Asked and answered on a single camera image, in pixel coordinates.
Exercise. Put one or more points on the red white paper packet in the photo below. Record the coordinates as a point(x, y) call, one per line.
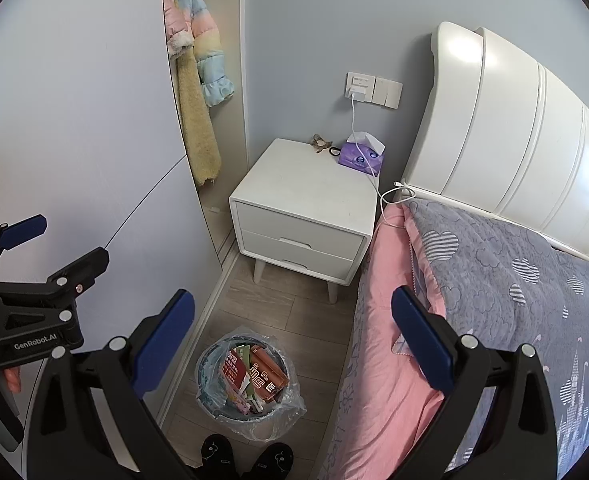
point(234, 370)

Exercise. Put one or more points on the grey heart print quilt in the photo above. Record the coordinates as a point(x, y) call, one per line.
point(514, 310)

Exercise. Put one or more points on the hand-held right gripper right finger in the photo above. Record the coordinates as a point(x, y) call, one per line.
point(419, 330)

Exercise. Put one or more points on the trash bin with plastic bag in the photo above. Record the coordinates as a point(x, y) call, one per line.
point(284, 410)

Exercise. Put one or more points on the white nightstand drawer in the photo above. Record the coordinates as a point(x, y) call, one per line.
point(294, 227)
point(294, 257)

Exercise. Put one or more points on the small toy figurine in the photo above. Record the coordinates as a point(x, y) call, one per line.
point(319, 144)

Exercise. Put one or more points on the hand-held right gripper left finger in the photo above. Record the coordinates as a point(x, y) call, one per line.
point(167, 335)

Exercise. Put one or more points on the white nightstand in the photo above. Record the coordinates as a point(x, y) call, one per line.
point(294, 180)

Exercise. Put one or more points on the blue grey waste bin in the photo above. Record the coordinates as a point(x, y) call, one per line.
point(209, 395)

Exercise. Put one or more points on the white wall socket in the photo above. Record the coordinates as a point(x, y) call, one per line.
point(359, 85)

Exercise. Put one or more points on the white wall switch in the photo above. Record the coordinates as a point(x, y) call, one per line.
point(388, 92)

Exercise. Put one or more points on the white charger plug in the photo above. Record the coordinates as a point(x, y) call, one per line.
point(356, 96)

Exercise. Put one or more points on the black slipper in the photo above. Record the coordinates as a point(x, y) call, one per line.
point(218, 455)
point(272, 462)

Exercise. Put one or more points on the brown printed packet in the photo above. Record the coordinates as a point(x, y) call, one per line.
point(268, 375)

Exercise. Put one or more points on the white bed headboard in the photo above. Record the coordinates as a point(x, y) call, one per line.
point(499, 135)

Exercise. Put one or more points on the colourful printed packet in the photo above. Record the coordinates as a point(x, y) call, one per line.
point(244, 401)

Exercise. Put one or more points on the pink bed sheet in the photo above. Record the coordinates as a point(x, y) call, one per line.
point(384, 370)

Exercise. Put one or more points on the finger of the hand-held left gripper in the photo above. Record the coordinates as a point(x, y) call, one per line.
point(24, 231)
point(82, 265)

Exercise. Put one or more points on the green packet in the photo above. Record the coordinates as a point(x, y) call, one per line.
point(243, 352)

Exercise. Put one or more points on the purple tissue pack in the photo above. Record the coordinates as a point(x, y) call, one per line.
point(359, 159)

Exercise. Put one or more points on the pastel puffer jacket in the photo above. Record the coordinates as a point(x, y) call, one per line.
point(204, 40)

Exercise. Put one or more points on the white wardrobe door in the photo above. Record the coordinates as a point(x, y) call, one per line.
point(74, 110)

